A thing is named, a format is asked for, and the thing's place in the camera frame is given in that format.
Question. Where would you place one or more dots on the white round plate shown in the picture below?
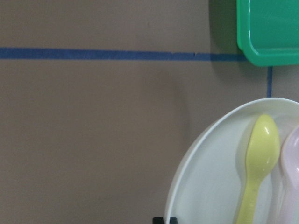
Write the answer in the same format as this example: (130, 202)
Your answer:
(208, 185)

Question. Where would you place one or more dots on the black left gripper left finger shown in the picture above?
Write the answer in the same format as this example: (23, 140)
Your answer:
(157, 220)

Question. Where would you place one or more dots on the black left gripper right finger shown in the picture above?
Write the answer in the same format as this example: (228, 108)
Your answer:
(173, 220)

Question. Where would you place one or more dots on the green plastic tray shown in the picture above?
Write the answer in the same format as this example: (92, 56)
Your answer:
(268, 31)

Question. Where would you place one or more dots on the pink plastic spoon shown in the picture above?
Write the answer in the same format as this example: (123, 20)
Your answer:
(289, 162)

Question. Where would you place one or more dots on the yellow plastic spoon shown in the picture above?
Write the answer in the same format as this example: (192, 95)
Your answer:
(262, 155)

